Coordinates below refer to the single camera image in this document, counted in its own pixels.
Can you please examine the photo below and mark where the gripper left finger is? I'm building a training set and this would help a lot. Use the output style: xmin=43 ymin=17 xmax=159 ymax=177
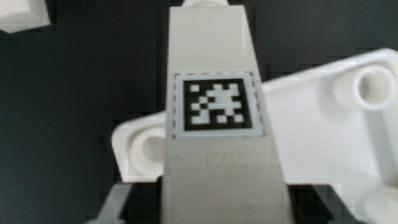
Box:
xmin=84 ymin=184 xmax=160 ymax=224

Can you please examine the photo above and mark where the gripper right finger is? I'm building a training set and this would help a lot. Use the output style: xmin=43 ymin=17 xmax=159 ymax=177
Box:
xmin=288 ymin=184 xmax=363 ymax=224

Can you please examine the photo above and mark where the white desk leg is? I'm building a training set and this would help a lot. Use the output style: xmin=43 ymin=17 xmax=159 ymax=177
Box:
xmin=162 ymin=0 xmax=294 ymax=224
xmin=0 ymin=0 xmax=52 ymax=33

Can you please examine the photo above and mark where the white desk tabletop tray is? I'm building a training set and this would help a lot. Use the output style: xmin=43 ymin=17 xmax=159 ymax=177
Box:
xmin=112 ymin=49 xmax=398 ymax=224

